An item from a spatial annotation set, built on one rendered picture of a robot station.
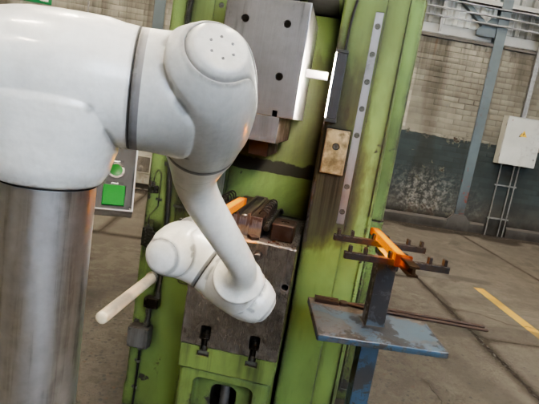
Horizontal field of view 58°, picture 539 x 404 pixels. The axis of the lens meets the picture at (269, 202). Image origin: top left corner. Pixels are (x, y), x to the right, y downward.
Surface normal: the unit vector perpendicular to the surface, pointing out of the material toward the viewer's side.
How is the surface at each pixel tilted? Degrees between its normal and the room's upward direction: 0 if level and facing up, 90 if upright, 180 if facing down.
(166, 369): 90
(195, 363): 90
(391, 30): 90
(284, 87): 90
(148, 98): 99
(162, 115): 118
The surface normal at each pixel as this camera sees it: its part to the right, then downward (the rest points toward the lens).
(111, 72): 0.36, 0.04
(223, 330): -0.15, 0.15
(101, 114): 0.25, 0.65
